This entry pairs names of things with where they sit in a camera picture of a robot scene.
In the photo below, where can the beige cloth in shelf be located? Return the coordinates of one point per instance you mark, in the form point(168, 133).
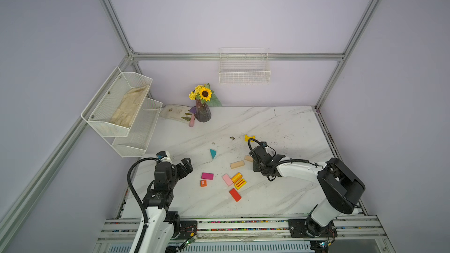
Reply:
point(129, 106)

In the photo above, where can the pink tube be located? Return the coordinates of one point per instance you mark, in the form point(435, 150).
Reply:
point(192, 121)

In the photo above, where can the white wire wall basket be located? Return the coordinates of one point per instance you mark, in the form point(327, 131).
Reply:
point(244, 66)

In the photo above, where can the white cloth on table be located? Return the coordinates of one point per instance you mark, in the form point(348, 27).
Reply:
point(179, 113)

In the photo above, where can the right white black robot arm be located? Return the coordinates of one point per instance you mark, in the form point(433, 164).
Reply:
point(341, 187)

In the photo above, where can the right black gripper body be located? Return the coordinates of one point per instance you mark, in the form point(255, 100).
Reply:
point(262, 168)

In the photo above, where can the white upper mesh shelf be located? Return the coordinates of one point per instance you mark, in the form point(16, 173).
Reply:
point(100, 109)

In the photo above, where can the yellow red striped block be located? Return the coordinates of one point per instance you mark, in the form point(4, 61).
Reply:
point(240, 183)

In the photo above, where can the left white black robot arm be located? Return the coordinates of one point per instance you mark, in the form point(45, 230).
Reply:
point(158, 225)

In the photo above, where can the dark purple glass vase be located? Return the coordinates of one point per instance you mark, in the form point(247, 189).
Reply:
point(203, 113)

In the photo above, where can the teal triangular wood block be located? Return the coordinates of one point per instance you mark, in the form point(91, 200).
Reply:
point(213, 153)

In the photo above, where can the magenta wood block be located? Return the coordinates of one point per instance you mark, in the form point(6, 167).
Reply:
point(207, 176)

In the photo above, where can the aluminium front rail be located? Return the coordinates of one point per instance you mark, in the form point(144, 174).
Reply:
point(355, 234)

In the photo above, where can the orange ridged wood block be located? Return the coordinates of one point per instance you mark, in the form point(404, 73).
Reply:
point(237, 177)

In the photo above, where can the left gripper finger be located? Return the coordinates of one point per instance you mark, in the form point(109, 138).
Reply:
point(184, 168)
point(164, 156)

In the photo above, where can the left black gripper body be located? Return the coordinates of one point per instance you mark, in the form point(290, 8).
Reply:
point(171, 183)

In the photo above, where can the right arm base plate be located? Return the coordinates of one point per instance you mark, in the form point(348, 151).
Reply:
point(302, 230)

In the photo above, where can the white mesh shelf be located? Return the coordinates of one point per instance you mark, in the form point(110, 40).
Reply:
point(137, 141)
point(100, 109)

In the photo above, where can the red wood block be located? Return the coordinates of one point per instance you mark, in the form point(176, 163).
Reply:
point(235, 195)

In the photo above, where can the pink wood block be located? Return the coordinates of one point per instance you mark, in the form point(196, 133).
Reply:
point(228, 180)

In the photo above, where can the white lower mesh shelf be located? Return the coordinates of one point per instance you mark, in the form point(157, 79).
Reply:
point(137, 141)

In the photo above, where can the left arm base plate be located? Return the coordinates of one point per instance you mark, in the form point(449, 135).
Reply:
point(184, 229)

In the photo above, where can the long natural wood block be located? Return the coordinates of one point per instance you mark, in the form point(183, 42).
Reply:
point(248, 158)

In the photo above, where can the sunflower bouquet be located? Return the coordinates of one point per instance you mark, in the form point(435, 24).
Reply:
point(204, 95)

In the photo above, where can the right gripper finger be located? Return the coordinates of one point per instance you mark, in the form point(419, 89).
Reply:
point(255, 160)
point(271, 178)

